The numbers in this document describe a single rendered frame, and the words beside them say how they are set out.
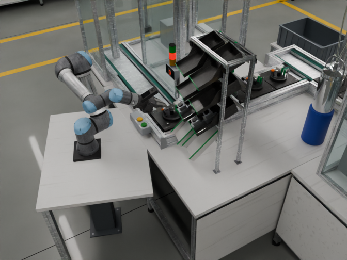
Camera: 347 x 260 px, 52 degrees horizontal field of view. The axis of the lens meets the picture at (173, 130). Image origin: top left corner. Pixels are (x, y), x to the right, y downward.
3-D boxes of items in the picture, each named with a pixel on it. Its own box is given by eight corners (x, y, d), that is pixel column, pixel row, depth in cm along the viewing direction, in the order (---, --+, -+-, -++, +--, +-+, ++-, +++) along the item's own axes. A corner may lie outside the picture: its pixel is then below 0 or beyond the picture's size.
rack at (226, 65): (215, 174, 230) (225, 66, 177) (186, 140, 254) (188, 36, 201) (242, 162, 238) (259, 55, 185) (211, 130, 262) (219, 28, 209)
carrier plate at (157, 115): (164, 132, 247) (164, 130, 246) (149, 114, 263) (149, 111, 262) (194, 122, 256) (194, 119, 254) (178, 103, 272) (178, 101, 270)
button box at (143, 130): (142, 136, 253) (141, 129, 249) (130, 119, 267) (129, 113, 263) (151, 132, 255) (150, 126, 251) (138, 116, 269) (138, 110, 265)
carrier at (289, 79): (276, 91, 282) (279, 77, 274) (256, 76, 298) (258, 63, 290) (299, 82, 291) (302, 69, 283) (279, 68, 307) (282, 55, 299)
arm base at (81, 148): (74, 156, 242) (71, 145, 235) (79, 140, 253) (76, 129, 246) (96, 156, 241) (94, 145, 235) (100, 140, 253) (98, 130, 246)
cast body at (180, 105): (181, 115, 223) (176, 108, 218) (178, 111, 226) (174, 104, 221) (192, 108, 222) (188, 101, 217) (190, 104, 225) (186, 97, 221)
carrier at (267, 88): (251, 100, 274) (253, 86, 265) (232, 84, 290) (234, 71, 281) (275, 91, 282) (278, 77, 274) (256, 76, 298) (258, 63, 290)
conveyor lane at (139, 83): (165, 142, 253) (164, 131, 247) (120, 84, 309) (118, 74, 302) (200, 129, 263) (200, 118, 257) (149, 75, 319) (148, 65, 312)
